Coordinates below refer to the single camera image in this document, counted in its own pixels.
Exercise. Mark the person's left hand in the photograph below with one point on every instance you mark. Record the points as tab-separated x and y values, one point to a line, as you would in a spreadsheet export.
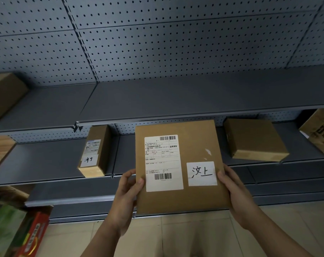
124	206

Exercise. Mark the person's right hand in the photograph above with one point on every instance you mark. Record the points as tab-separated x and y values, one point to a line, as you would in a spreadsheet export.
239	200

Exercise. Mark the printed brown carton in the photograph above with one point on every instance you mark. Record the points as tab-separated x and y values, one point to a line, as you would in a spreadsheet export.
320	131

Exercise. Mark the grey metal pegboard shelf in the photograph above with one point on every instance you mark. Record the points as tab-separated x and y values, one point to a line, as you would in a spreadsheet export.
178	90

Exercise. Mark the person's right forearm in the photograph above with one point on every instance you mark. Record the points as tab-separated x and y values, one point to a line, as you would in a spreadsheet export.
277	238

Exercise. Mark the green red printed carton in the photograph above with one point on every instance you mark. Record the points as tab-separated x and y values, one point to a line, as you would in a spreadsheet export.
9	230

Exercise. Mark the wooden desk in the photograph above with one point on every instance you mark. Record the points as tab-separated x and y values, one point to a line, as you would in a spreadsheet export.
1	149

